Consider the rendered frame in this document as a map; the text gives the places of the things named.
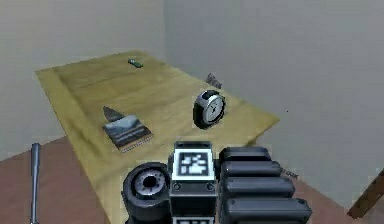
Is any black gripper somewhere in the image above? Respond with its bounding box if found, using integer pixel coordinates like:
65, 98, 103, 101
121, 161, 172, 224

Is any yellow wooden table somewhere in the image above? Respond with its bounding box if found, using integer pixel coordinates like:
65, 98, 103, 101
34, 49, 281, 224

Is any black and silver clock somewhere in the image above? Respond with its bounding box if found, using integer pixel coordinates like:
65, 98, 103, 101
192, 89, 227, 131

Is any grey metal pole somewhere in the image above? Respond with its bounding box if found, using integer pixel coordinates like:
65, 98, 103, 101
29, 142, 42, 224

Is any small green object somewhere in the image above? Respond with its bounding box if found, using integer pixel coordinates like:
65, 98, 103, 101
127, 58, 144, 69

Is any small grey object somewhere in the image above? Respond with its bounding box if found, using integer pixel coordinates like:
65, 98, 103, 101
205, 72, 223, 90

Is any brown wooden furniture piece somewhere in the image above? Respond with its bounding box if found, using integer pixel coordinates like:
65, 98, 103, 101
346, 168, 384, 220

